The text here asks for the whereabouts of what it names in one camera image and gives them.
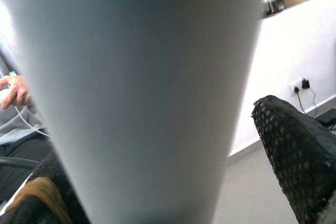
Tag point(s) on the person in grey hoodie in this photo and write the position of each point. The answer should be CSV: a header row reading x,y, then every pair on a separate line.
x,y
15,127

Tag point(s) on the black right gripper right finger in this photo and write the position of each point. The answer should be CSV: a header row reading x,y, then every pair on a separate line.
x,y
302,155

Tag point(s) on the black power adapter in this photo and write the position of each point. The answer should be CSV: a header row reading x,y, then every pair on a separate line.
x,y
328,117

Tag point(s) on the person's bare hand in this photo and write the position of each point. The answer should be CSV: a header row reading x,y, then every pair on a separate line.
x,y
18,90

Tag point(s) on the dark grey curved bar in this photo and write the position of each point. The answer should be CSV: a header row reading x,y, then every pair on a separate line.
x,y
18,161

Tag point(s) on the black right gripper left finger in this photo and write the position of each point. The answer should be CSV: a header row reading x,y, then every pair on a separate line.
x,y
52,176

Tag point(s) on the wall socket with black plugs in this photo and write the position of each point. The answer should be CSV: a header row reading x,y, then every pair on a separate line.
x,y
300,85

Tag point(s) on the yellow rubber band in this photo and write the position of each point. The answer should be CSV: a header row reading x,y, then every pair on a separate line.
x,y
42,190

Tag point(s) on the white plastic table leg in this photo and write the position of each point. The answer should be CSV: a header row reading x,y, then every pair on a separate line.
x,y
144,90

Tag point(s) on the dark bag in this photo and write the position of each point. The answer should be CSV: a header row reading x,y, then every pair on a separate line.
x,y
275,6

